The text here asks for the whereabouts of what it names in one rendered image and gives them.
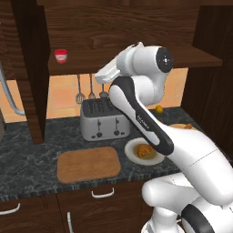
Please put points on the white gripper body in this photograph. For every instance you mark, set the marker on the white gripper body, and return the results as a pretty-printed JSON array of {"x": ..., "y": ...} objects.
[{"x": 106, "y": 72}]

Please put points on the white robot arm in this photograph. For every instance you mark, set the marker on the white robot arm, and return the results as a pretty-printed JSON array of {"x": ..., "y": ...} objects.
[{"x": 194, "y": 157}]

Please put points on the dark wooden cabinet shelf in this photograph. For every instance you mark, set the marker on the dark wooden cabinet shelf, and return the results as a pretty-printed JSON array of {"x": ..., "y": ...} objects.
[{"x": 79, "y": 63}]

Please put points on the red lidded jam jar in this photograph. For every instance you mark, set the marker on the red lidded jam jar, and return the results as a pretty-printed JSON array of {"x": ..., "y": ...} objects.
[{"x": 61, "y": 56}]

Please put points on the dark wooden cabinet door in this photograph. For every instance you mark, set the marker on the dark wooden cabinet door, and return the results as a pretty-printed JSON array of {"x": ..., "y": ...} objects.
[{"x": 32, "y": 69}]

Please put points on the golden croissant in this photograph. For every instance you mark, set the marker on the golden croissant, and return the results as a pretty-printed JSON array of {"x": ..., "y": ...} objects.
[{"x": 143, "y": 150}]

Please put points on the wooden cutting board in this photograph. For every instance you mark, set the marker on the wooden cutting board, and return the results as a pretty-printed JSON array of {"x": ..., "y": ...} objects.
[{"x": 88, "y": 164}]

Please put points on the dark wooden cabinet side panel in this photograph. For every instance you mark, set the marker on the dark wooden cabinet side panel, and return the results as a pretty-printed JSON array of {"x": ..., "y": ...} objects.
[{"x": 212, "y": 100}]

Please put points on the hanging metal ladle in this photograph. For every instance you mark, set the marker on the hanging metal ladle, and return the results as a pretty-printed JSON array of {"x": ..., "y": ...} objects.
[{"x": 103, "y": 93}]

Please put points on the hanging metal spoon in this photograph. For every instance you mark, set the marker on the hanging metal spoon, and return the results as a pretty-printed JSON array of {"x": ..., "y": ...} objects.
[{"x": 91, "y": 94}]

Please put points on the hanging metal slotted spatula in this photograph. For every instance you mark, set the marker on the hanging metal slotted spatula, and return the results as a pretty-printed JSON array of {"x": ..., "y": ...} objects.
[{"x": 80, "y": 97}]

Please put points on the silver toaster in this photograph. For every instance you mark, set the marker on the silver toaster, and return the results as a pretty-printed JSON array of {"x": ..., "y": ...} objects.
[{"x": 103, "y": 127}]

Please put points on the yellow lemon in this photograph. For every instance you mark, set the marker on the yellow lemon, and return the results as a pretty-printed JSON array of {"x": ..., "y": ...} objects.
[{"x": 159, "y": 109}]

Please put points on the white plate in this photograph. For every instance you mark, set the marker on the white plate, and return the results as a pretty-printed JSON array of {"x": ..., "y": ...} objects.
[{"x": 131, "y": 151}]

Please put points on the tan plate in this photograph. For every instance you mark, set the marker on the tan plate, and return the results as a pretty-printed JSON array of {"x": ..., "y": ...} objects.
[{"x": 177, "y": 125}]

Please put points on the brown pastry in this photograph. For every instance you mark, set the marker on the brown pastry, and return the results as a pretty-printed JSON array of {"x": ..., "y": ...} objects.
[{"x": 188, "y": 126}]

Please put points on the grey curved tube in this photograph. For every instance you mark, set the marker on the grey curved tube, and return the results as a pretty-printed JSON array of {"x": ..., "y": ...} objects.
[{"x": 9, "y": 97}]

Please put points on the dark wooden drawer front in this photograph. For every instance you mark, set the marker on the dark wooden drawer front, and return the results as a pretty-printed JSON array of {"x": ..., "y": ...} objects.
[
  {"x": 33, "y": 218},
  {"x": 127, "y": 191}
]

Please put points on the dark wooden cupboard door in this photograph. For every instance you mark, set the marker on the dark wooden cupboard door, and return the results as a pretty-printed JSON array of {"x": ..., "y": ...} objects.
[{"x": 106, "y": 218}]

